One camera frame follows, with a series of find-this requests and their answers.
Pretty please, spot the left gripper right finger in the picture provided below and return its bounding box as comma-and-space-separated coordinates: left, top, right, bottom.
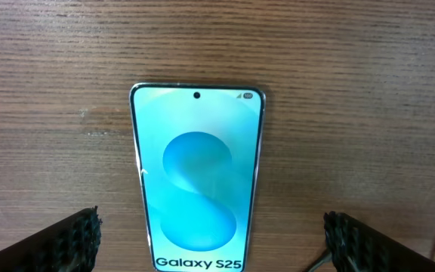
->
324, 212, 435, 272

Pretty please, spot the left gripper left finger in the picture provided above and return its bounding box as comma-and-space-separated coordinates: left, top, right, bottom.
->
0, 206, 102, 272

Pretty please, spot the turquoise Galaxy S25 smartphone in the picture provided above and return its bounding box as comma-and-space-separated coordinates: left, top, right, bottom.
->
129, 82, 266, 272

